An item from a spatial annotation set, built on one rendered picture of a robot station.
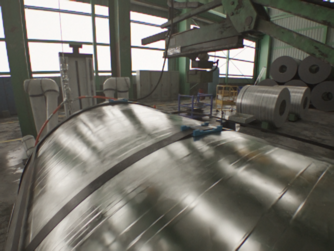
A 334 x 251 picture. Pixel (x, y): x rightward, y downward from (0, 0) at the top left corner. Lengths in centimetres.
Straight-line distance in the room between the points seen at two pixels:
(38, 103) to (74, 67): 55
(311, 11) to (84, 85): 192
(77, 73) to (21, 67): 215
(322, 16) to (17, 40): 411
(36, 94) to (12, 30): 253
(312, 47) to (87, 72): 187
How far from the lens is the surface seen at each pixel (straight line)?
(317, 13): 85
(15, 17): 424
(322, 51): 81
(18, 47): 413
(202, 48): 125
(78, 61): 207
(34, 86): 178
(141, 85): 1140
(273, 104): 546
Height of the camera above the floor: 150
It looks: 15 degrees down
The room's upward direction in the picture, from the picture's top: straight up
